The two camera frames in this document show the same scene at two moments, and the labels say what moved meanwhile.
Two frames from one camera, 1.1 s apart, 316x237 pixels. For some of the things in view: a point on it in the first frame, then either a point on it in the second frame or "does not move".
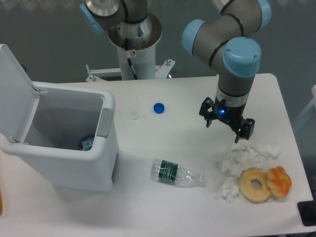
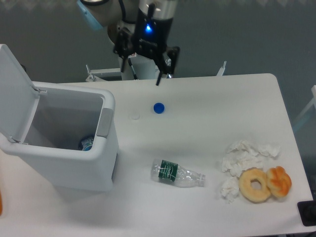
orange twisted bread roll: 279,181 does not move
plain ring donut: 254,195 does not move
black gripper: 232,115 → 150,36
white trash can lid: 19,100 does not move
